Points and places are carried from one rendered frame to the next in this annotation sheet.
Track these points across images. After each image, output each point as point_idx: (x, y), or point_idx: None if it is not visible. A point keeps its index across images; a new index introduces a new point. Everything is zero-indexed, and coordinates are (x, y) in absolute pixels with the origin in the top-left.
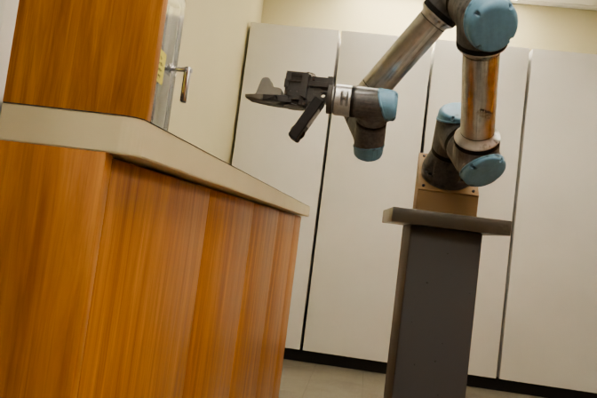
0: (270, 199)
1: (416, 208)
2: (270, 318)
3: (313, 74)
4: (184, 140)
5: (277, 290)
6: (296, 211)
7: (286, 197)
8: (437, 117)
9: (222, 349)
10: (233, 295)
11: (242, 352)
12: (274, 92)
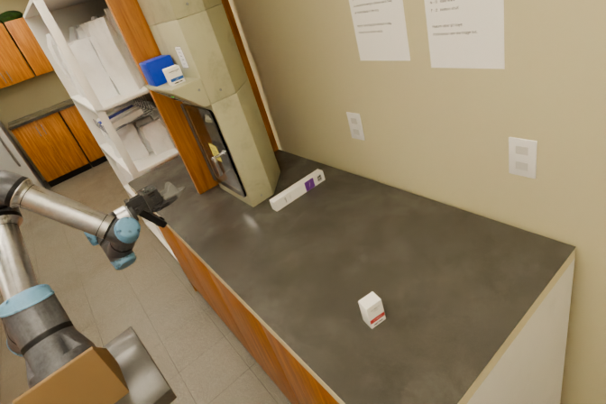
0: (188, 248)
1: (116, 361)
2: (295, 378)
3: (136, 192)
4: (134, 190)
5: (304, 381)
6: (270, 332)
7: (219, 277)
8: (52, 290)
9: (206, 280)
10: (201, 267)
11: (236, 316)
12: (164, 193)
